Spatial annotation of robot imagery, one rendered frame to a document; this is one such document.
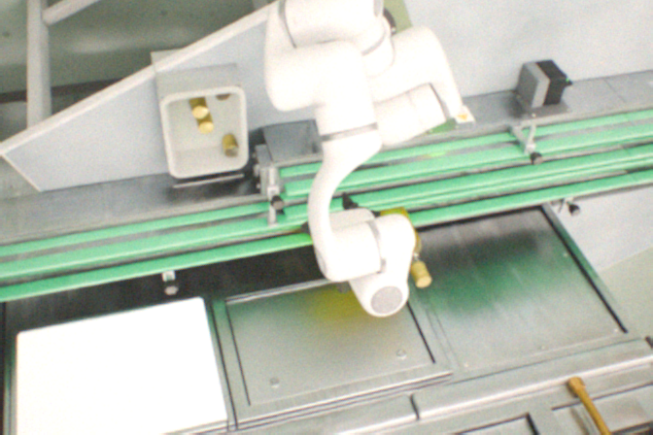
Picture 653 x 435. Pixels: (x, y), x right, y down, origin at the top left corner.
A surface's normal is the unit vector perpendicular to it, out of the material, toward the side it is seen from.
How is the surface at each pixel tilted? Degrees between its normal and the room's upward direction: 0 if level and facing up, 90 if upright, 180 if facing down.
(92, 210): 90
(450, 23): 0
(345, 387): 90
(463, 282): 89
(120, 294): 89
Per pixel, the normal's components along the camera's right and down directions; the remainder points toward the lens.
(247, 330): 0.04, -0.72
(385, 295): 0.26, 0.43
